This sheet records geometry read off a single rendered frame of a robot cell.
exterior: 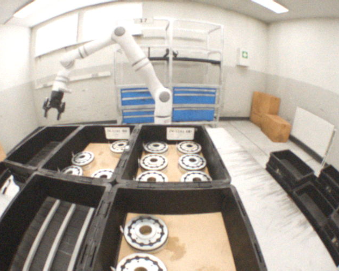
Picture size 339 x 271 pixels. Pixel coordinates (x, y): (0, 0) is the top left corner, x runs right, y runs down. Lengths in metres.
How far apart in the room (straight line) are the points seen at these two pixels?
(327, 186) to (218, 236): 1.28
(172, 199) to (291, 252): 0.50
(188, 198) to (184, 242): 0.11
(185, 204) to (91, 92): 3.24
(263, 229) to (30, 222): 0.79
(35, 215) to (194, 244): 0.48
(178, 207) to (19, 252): 0.51
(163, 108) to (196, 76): 2.58
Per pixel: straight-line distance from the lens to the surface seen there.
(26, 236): 0.55
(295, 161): 1.57
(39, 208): 0.58
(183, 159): 0.58
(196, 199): 0.40
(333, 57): 3.29
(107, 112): 3.46
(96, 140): 0.83
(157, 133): 0.72
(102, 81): 3.36
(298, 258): 0.67
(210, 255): 0.39
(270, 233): 0.65
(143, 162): 0.57
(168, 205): 0.41
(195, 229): 0.42
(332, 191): 1.55
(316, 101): 3.36
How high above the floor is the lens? 1.19
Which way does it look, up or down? 25 degrees down
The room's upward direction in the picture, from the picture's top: 1 degrees clockwise
